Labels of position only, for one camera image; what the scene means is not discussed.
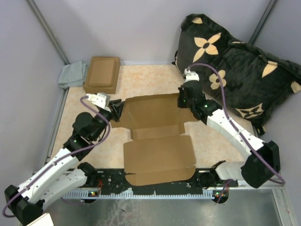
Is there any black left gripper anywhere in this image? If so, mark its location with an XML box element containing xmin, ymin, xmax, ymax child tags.
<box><xmin>91</xmin><ymin>99</ymin><xmax>126</xmax><ymax>140</ymax></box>

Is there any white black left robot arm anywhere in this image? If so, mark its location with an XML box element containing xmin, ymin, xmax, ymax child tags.
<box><xmin>2</xmin><ymin>99</ymin><xmax>125</xmax><ymax>226</ymax></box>

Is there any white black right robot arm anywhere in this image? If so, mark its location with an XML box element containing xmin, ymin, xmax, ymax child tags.
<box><xmin>178</xmin><ymin>81</ymin><xmax>280</xmax><ymax>188</ymax></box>

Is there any small folded brown cardboard box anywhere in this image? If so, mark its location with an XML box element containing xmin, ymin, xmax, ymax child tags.
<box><xmin>89</xmin><ymin>59</ymin><xmax>115</xmax><ymax>87</ymax></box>

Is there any large folded brown cardboard box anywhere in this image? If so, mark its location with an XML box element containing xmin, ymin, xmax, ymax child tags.
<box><xmin>83</xmin><ymin>56</ymin><xmax>120</xmax><ymax>94</ymax></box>

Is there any light blue folded cloth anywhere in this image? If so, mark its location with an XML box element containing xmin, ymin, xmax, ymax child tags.
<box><xmin>58</xmin><ymin>60</ymin><xmax>88</xmax><ymax>89</ymax></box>

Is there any black plush flower-pattern pillow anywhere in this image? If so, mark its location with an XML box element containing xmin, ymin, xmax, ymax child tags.
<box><xmin>174</xmin><ymin>14</ymin><xmax>301</xmax><ymax>135</ymax></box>

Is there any white board corner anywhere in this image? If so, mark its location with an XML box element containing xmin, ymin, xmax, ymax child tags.
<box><xmin>27</xmin><ymin>213</ymin><xmax>54</xmax><ymax>226</ymax></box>

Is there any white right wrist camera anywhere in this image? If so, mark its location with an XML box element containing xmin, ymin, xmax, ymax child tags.
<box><xmin>183</xmin><ymin>68</ymin><xmax>199</xmax><ymax>83</ymax></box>

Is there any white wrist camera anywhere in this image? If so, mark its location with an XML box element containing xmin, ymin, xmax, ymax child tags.
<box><xmin>87</xmin><ymin>92</ymin><xmax>111</xmax><ymax>110</ymax></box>
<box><xmin>183</xmin><ymin>68</ymin><xmax>199</xmax><ymax>83</ymax></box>

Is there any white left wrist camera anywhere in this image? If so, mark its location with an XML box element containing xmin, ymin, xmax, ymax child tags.
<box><xmin>87</xmin><ymin>92</ymin><xmax>111</xmax><ymax>110</ymax></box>

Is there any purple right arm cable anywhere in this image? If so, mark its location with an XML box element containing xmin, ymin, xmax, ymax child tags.
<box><xmin>188</xmin><ymin>63</ymin><xmax>286</xmax><ymax>204</ymax></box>

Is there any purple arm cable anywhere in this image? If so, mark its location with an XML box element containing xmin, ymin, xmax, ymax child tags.
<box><xmin>188</xmin><ymin>63</ymin><xmax>286</xmax><ymax>204</ymax></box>
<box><xmin>1</xmin><ymin>95</ymin><xmax>111</xmax><ymax>217</ymax></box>

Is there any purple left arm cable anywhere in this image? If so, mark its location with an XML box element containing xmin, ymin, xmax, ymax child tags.
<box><xmin>1</xmin><ymin>95</ymin><xmax>111</xmax><ymax>217</ymax></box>

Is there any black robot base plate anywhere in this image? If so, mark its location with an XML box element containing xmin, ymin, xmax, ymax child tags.
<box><xmin>80</xmin><ymin>167</ymin><xmax>228</xmax><ymax>195</ymax></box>

